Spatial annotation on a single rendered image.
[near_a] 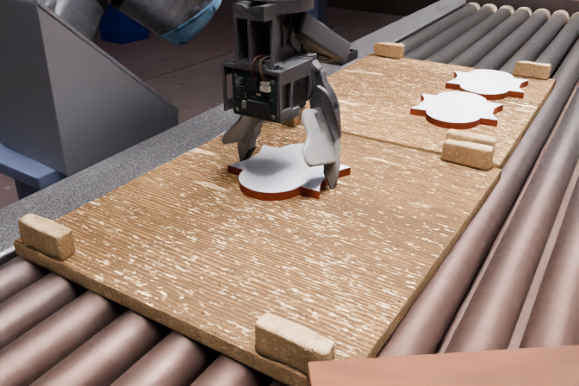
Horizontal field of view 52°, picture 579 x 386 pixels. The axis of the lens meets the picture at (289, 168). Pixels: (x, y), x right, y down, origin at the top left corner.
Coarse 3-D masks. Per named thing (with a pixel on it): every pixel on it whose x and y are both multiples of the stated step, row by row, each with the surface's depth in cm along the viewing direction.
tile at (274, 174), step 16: (256, 160) 70; (272, 160) 70; (288, 160) 70; (240, 176) 66; (256, 176) 66; (272, 176) 66; (288, 176) 66; (304, 176) 66; (320, 176) 66; (256, 192) 63; (272, 192) 63; (288, 192) 63; (304, 192) 64; (320, 192) 65
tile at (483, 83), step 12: (456, 72) 103; (468, 72) 103; (480, 72) 103; (492, 72) 103; (504, 72) 103; (456, 84) 98; (468, 84) 97; (480, 84) 97; (492, 84) 97; (504, 84) 97; (516, 84) 97; (492, 96) 93; (504, 96) 94; (516, 96) 94
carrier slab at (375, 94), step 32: (352, 64) 112; (384, 64) 112; (416, 64) 112; (448, 64) 112; (352, 96) 95; (384, 96) 95; (416, 96) 95; (544, 96) 95; (352, 128) 82; (384, 128) 82; (416, 128) 82; (480, 128) 82; (512, 128) 82
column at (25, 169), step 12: (0, 144) 94; (0, 156) 90; (12, 156) 90; (24, 156) 90; (0, 168) 88; (12, 168) 86; (24, 168) 86; (36, 168) 86; (48, 168) 86; (24, 180) 85; (36, 180) 83; (48, 180) 85; (60, 180) 86; (24, 192) 97
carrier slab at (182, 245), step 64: (128, 192) 65; (192, 192) 65; (384, 192) 65; (448, 192) 65; (128, 256) 54; (192, 256) 54; (256, 256) 54; (320, 256) 54; (384, 256) 54; (192, 320) 46; (256, 320) 46; (320, 320) 46; (384, 320) 46
